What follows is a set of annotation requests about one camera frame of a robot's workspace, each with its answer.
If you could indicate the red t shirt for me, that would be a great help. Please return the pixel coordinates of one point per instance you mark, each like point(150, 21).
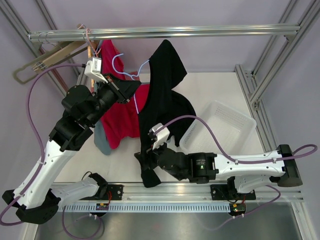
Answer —
point(121, 120)

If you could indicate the olive green hanger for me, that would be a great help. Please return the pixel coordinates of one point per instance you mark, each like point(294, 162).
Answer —
point(25, 73)

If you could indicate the tan wooden clip hanger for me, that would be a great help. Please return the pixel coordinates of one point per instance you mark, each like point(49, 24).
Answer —
point(59, 54)

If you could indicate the black t shirt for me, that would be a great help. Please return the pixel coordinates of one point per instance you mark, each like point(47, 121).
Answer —
point(162, 105)

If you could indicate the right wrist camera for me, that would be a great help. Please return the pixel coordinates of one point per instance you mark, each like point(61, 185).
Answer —
point(158, 135)

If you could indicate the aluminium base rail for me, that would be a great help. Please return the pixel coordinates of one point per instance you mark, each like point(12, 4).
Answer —
point(174, 192)

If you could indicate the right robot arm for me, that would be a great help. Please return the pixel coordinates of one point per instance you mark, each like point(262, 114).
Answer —
point(243, 173)

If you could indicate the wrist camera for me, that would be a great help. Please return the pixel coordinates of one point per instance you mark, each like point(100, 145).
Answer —
point(93, 69)
point(158, 135)

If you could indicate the grey t shirt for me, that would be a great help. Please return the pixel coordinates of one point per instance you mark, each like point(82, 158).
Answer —
point(100, 139)

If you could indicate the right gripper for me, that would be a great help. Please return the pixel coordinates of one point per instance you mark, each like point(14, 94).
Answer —
point(155, 152)

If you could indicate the pink hanger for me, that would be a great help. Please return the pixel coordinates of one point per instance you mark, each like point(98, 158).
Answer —
point(87, 40)

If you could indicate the white slotted cable duct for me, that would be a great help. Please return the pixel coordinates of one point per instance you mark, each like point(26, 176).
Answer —
point(117, 207)

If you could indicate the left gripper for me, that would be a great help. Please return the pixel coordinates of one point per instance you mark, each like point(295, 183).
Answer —
point(120, 89)

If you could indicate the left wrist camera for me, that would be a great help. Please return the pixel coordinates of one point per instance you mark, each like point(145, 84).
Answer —
point(93, 69)

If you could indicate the light blue wire hanger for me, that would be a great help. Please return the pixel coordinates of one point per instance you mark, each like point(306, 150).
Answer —
point(131, 76)

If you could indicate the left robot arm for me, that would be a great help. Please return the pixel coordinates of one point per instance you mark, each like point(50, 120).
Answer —
point(35, 199)

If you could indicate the white plastic basket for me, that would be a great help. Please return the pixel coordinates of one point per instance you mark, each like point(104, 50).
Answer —
point(232, 129)

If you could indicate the aluminium hanging rail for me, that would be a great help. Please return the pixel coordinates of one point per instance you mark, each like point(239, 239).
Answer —
point(164, 32)

